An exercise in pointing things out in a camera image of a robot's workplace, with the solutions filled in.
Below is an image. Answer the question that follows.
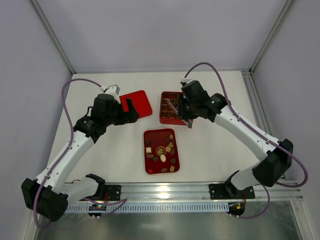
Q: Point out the tan cube chocolate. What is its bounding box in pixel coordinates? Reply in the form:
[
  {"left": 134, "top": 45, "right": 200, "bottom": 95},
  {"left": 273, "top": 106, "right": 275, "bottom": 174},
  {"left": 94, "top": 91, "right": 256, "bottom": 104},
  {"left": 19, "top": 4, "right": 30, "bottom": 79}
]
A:
[{"left": 165, "top": 146, "right": 172, "bottom": 152}]

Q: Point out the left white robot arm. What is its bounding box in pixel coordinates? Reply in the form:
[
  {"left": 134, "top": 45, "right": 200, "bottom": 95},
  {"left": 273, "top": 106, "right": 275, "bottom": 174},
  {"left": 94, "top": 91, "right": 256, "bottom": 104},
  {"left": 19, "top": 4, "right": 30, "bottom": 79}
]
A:
[{"left": 21, "top": 93, "right": 139, "bottom": 222}]

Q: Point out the red lacquer tray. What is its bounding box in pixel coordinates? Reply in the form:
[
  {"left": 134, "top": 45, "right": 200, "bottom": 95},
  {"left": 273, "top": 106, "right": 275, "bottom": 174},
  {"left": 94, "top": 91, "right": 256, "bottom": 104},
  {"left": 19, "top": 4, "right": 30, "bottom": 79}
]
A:
[{"left": 143, "top": 128, "right": 180, "bottom": 175}]

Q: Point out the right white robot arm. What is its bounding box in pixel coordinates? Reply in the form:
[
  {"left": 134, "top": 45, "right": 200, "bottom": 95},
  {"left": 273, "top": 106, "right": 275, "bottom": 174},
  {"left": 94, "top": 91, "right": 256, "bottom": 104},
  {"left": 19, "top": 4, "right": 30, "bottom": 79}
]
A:
[{"left": 177, "top": 78, "right": 293, "bottom": 198}]

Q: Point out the white oval chocolate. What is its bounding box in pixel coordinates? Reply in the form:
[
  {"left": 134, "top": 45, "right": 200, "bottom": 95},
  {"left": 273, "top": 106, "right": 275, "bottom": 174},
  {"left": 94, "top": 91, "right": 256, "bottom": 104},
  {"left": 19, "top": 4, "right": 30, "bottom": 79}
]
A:
[{"left": 160, "top": 154, "right": 167, "bottom": 163}]

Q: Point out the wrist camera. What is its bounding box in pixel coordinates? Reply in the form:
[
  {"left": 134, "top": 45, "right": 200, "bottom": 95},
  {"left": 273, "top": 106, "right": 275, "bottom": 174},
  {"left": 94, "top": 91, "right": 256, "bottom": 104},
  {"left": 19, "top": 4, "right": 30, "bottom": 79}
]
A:
[
  {"left": 180, "top": 78, "right": 194, "bottom": 87},
  {"left": 103, "top": 84, "right": 120, "bottom": 98}
]

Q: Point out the dark right edge chocolate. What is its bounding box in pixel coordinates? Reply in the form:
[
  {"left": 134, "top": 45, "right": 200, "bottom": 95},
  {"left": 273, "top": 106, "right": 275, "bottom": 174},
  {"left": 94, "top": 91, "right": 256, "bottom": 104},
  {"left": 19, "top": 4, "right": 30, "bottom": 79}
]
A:
[{"left": 170, "top": 148, "right": 176, "bottom": 155}]

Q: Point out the right aluminium frame post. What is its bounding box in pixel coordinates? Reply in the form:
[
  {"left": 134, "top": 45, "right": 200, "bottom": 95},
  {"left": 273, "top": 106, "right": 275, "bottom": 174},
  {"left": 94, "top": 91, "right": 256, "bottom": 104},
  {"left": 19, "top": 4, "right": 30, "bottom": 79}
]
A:
[{"left": 249, "top": 0, "right": 297, "bottom": 75}]

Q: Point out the white square chocolate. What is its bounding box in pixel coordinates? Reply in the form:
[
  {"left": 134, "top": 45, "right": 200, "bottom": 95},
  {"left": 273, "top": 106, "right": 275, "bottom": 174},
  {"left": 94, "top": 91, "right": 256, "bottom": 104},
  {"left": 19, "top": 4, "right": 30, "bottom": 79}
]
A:
[{"left": 146, "top": 147, "right": 152, "bottom": 154}]

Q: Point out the red tin lid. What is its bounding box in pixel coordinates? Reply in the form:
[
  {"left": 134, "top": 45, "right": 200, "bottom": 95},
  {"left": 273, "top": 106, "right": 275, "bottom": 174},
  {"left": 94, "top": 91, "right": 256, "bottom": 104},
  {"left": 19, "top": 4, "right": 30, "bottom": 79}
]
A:
[{"left": 119, "top": 90, "right": 153, "bottom": 119}]

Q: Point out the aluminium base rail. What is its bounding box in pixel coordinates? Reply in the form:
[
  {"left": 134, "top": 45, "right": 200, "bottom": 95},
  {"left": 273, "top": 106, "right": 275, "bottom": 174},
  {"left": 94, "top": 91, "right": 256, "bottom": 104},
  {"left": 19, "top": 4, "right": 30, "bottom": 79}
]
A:
[{"left": 119, "top": 182, "right": 304, "bottom": 201}]

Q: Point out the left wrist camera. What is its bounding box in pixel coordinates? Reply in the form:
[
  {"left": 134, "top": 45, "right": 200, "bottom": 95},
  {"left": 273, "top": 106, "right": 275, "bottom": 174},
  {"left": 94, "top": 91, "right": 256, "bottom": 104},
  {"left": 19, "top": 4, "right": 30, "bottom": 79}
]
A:
[{"left": 103, "top": 84, "right": 120, "bottom": 98}]

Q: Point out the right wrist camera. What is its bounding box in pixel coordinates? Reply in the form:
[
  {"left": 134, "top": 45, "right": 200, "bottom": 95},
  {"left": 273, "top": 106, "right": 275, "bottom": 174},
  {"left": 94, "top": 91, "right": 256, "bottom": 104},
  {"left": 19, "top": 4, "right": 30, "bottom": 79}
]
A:
[{"left": 180, "top": 78, "right": 194, "bottom": 87}]

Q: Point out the red chocolate box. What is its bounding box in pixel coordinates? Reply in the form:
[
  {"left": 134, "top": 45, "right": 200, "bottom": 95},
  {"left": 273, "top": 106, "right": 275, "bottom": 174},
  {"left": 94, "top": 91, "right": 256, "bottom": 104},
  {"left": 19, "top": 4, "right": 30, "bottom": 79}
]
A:
[{"left": 159, "top": 91, "right": 193, "bottom": 126}]

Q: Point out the white slotted cable duct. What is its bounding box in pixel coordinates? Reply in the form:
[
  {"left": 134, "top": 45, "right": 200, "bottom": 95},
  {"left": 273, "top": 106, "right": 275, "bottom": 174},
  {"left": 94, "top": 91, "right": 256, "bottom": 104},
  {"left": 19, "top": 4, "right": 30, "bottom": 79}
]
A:
[{"left": 66, "top": 201, "right": 229, "bottom": 214}]

